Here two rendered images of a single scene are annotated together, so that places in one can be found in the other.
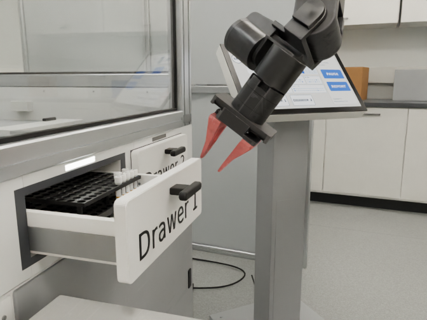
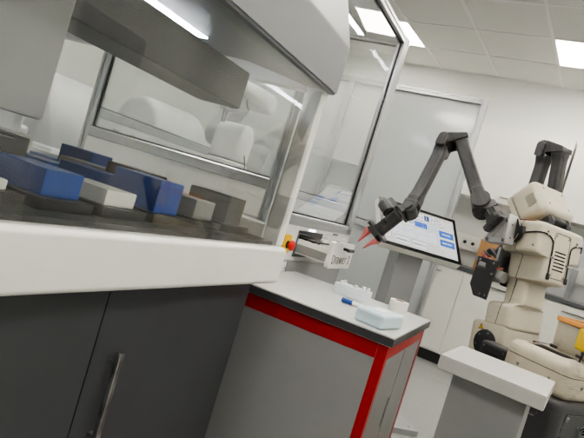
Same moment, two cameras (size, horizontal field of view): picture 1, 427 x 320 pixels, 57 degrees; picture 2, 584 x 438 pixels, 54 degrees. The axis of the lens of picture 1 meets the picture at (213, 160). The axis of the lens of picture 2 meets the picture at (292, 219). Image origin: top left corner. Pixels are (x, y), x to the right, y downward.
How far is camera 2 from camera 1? 1.84 m
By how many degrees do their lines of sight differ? 11
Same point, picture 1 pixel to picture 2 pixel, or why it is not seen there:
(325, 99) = (434, 248)
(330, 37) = (412, 214)
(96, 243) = (319, 254)
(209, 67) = (367, 206)
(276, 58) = (392, 215)
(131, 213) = (334, 247)
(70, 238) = (310, 250)
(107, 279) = not seen: hidden behind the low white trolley
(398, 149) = not seen: hidden behind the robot
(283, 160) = (397, 280)
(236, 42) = (381, 205)
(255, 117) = (381, 232)
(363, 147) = not seen: hidden behind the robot
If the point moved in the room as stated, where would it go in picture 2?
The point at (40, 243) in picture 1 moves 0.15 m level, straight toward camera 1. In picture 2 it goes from (299, 249) to (311, 256)
